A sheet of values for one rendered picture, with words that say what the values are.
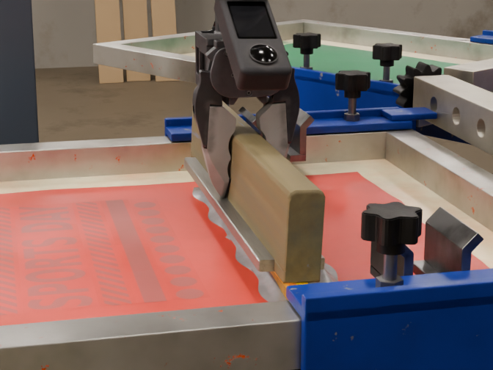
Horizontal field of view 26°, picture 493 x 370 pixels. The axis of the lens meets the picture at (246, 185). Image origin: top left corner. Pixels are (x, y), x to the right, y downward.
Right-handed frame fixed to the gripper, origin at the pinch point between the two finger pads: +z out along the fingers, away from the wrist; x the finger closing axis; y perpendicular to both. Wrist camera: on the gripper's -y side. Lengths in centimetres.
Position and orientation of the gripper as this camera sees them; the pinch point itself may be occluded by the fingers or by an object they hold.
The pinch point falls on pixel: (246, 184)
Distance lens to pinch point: 101.6
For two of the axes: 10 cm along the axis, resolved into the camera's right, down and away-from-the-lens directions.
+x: -9.7, 0.6, -2.2
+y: -2.3, -2.7, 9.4
